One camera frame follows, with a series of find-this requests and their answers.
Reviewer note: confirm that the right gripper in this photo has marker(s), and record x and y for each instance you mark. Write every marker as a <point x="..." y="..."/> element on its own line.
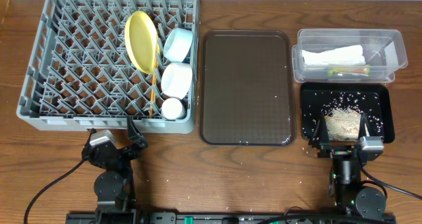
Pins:
<point x="335" y="153"/>

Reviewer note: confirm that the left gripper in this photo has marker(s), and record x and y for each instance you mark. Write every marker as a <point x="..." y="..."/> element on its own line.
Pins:
<point x="136" y="141"/>

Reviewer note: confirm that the rice and peanut pile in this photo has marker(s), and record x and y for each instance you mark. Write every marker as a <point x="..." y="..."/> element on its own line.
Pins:
<point x="342" y="112"/>

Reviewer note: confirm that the white paper cup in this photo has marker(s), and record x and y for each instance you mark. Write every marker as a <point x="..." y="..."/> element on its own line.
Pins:
<point x="173" y="109"/>

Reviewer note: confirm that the green snack wrapper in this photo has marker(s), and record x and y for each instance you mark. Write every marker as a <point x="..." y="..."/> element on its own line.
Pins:
<point x="349" y="70"/>

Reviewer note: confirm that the white paper napkin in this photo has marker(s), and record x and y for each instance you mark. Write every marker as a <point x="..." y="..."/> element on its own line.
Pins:
<point x="343" y="56"/>

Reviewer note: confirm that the white pink bowl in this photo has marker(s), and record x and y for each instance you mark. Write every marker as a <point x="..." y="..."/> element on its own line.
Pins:
<point x="176" y="80"/>

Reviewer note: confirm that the wooden chopstick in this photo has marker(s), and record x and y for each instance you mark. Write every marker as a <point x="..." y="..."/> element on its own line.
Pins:
<point x="157" y="56"/>
<point x="153" y="95"/>

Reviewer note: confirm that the yellow plate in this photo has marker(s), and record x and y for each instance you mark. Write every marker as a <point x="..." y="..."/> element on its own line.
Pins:
<point x="141" y="41"/>

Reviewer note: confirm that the light blue bowl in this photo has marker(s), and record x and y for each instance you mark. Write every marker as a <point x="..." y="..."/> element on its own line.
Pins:
<point x="178" y="44"/>

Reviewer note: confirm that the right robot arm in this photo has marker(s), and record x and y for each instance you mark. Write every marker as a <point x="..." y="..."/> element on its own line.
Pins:
<point x="353" y="196"/>

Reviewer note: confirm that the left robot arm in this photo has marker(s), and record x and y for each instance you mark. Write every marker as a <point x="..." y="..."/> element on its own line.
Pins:
<point x="115" y="187"/>

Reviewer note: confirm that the black plastic tray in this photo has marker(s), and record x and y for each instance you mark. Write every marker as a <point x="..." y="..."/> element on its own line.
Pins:
<point x="380" y="90"/>

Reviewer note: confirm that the grey dish rack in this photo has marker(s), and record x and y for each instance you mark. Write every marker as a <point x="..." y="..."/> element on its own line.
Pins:
<point x="80" y="76"/>

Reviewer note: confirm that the clear plastic bin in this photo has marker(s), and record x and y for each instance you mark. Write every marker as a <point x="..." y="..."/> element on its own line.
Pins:
<point x="384" y="51"/>

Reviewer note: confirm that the dark brown serving tray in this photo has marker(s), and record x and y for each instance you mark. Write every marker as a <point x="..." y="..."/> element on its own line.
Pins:
<point x="247" y="95"/>

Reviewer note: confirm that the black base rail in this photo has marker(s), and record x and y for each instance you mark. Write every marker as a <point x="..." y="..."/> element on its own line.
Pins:
<point x="192" y="218"/>

